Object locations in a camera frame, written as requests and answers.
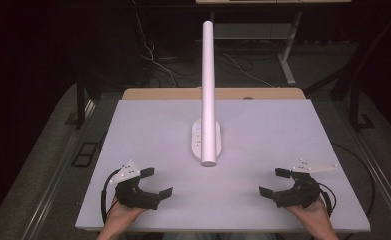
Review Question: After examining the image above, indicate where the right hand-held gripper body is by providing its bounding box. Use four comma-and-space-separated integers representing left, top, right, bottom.
271, 157, 339, 210

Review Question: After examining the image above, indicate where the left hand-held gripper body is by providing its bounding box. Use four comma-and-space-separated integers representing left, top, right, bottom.
108, 159, 162, 211

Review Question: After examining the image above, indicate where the person's left hand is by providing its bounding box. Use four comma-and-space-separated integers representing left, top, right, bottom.
107, 196, 148, 229

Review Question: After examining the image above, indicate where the person's right hand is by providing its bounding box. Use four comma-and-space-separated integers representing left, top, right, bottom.
284, 197, 331, 229

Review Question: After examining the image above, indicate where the white work board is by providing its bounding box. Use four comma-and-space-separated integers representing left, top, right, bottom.
75, 98, 372, 233

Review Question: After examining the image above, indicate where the wooden table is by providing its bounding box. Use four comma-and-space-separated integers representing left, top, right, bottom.
121, 87, 307, 101

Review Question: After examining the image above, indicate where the white desk lamp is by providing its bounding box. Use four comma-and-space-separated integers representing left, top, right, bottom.
191, 20, 223, 168

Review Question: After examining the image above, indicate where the black angled metal stand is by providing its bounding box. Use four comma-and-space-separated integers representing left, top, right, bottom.
303, 13, 391, 132

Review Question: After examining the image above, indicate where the white desk with metal legs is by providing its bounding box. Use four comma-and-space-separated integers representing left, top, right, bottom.
195, 0, 352, 87

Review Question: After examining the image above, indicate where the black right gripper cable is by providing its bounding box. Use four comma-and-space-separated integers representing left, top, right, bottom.
317, 182, 338, 218

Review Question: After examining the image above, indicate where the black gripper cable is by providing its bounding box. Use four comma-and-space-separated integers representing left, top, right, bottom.
317, 182, 338, 218
99, 169, 121, 225

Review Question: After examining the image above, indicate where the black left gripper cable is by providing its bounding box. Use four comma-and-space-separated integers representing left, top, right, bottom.
99, 169, 121, 225

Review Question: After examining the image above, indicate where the black rectangular floor frame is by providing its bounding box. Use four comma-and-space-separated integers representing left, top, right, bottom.
70, 141, 99, 168

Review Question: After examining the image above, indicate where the long black floor cable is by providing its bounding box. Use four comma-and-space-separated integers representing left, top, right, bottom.
331, 142, 376, 219

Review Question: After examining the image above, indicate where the metal floor rail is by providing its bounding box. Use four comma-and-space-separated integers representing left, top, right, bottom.
332, 99, 391, 231
20, 98, 98, 240

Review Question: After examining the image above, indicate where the thin white floor cable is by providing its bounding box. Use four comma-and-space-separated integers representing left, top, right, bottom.
222, 52, 276, 89

